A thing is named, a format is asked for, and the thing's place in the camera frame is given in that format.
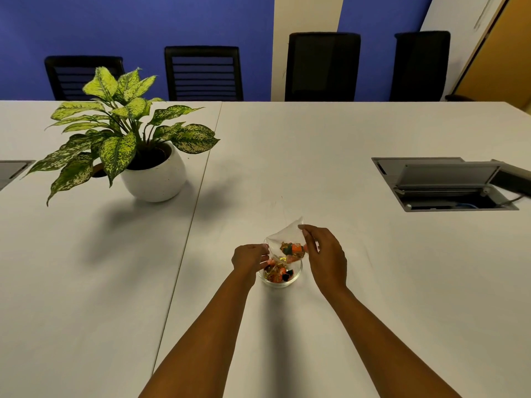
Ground white round plant pot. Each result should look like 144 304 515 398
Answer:
120 142 188 203

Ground grey table cable box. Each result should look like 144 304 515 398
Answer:
0 160 36 191
372 157 531 213

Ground clear plastic bag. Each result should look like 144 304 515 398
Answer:
265 216 309 266

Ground wrapped candies in bag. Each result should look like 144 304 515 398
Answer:
280 242 308 263

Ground black slatted office chair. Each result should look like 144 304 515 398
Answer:
164 46 244 102
44 56 125 101

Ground black mesh office chair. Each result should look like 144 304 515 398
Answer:
285 32 361 102
389 31 451 102

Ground person's right hand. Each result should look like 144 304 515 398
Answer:
298 225 348 295

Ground green variegated leafy plant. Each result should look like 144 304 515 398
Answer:
23 66 220 207

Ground person's left hand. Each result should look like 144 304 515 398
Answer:
231 244 270 287

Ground person's left forearm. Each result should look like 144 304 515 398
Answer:
139 273 254 398

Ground pile of wrapped candies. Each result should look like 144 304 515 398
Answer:
264 263 296 284

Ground person's right forearm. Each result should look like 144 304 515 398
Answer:
323 284 461 398

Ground clear glass bowl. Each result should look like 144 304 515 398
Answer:
257 258 303 288

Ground yellow wooden door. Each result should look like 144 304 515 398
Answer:
454 0 531 112

